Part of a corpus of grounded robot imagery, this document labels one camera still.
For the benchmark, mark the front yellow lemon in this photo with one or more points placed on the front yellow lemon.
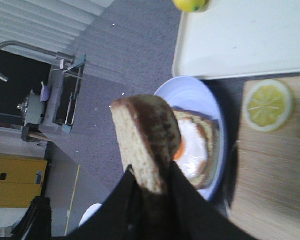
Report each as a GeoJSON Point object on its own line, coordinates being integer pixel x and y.
{"type": "Point", "coordinates": [190, 6]}

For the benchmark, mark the white curtain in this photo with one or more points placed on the white curtain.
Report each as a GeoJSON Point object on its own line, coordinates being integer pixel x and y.
{"type": "Point", "coordinates": [49, 24]}

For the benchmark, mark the wooden cutting board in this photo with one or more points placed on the wooden cutting board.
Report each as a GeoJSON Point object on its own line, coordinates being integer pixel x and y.
{"type": "Point", "coordinates": [266, 201]}

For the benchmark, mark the yellow cabinet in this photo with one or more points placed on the yellow cabinet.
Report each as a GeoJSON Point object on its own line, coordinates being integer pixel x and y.
{"type": "Point", "coordinates": [21, 180]}

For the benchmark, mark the white serving tray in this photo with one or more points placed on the white serving tray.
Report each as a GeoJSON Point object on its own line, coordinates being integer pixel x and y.
{"type": "Point", "coordinates": [239, 38]}

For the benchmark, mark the light blue plate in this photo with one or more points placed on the light blue plate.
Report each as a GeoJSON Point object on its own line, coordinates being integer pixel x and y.
{"type": "Point", "coordinates": [190, 94]}

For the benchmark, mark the fried egg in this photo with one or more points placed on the fried egg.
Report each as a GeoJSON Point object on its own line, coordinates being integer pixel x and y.
{"type": "Point", "coordinates": [192, 154]}

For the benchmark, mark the lemon slice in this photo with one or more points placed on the lemon slice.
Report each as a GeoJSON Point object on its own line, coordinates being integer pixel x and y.
{"type": "Point", "coordinates": [268, 105]}

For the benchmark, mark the bread slice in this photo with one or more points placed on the bread slice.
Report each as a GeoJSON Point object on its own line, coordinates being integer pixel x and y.
{"type": "Point", "coordinates": [148, 135]}
{"type": "Point", "coordinates": [212, 133]}

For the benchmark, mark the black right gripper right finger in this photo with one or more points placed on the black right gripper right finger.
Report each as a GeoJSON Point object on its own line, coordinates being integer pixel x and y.
{"type": "Point", "coordinates": [197, 218]}

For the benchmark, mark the metal sink faucet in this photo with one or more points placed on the metal sink faucet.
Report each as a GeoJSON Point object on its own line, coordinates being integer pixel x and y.
{"type": "Point", "coordinates": [34, 53]}

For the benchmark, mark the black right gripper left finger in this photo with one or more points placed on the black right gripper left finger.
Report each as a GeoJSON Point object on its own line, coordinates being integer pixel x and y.
{"type": "Point", "coordinates": [119, 216]}

